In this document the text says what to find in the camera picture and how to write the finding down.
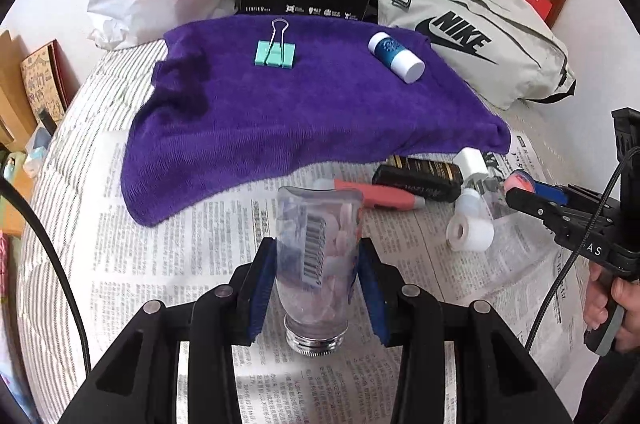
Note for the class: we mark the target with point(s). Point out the pink pen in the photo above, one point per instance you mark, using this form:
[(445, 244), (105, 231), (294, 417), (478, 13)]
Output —
[(385, 196)]

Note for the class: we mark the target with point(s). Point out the newspaper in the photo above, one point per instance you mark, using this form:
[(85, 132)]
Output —
[(175, 254)]

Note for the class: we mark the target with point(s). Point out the clear candy bottle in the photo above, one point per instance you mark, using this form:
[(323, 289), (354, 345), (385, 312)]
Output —
[(320, 229)]

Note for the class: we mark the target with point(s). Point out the white tape roll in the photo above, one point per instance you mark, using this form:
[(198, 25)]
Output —
[(470, 229)]

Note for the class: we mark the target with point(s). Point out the blue and white cylinder bottle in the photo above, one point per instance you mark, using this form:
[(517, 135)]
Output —
[(395, 52)]

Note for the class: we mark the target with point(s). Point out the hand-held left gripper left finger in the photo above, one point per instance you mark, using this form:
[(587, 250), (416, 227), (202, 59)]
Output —
[(260, 299)]

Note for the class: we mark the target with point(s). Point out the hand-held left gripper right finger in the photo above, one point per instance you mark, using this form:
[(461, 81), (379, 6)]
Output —
[(372, 299)]

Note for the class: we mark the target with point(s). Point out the purple towel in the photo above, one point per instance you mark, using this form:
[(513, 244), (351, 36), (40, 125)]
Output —
[(300, 114)]

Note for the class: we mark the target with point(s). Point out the person's right hand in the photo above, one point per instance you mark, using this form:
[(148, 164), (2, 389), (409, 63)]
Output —
[(597, 299)]

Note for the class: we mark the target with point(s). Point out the white charger plug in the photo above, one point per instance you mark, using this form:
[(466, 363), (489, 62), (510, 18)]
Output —
[(472, 162)]

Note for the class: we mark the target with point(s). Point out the brown printed paper bag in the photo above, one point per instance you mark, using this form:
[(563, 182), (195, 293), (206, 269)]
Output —
[(42, 79)]

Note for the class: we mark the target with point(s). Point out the green binder clip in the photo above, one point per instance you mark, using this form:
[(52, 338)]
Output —
[(274, 54)]

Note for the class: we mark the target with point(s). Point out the light blue box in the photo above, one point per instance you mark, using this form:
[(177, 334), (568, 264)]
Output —
[(37, 152)]

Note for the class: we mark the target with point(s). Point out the black and gold cosmetic tube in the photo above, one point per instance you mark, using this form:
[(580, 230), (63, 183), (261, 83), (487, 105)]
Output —
[(420, 176)]

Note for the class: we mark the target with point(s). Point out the small red jar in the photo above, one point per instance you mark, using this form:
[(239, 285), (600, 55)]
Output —
[(517, 181)]

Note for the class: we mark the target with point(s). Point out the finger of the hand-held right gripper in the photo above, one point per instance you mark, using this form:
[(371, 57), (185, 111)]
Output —
[(550, 193), (530, 204)]

